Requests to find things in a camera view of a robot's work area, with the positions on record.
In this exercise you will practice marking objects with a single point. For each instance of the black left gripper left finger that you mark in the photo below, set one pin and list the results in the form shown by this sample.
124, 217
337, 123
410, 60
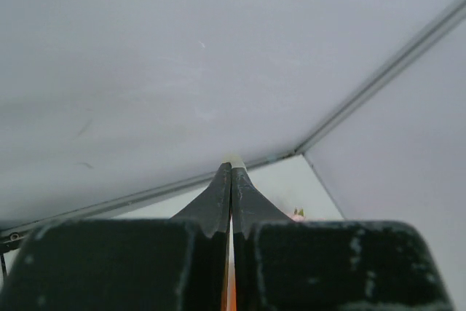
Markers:
128, 264

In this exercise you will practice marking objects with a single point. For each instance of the cream printed ribbon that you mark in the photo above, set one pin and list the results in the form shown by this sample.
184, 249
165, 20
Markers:
235, 161

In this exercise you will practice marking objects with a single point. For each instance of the orange flower bouquet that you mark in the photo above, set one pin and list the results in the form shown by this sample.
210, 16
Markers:
231, 295

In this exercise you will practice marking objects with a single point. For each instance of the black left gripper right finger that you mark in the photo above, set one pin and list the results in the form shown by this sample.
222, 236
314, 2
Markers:
282, 264

